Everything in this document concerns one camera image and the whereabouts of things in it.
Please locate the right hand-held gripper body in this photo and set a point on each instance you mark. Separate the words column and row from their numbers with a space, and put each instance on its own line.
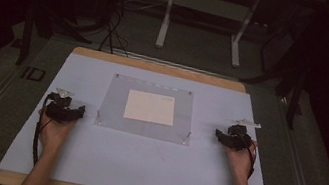
column 240, row 138

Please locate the person's right hand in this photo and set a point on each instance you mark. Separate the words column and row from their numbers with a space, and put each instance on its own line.
column 238, row 162

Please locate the person's left hand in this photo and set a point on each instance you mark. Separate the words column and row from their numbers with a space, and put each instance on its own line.
column 55, row 135

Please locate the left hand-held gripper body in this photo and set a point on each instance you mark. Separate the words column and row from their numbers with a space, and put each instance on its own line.
column 60, row 109

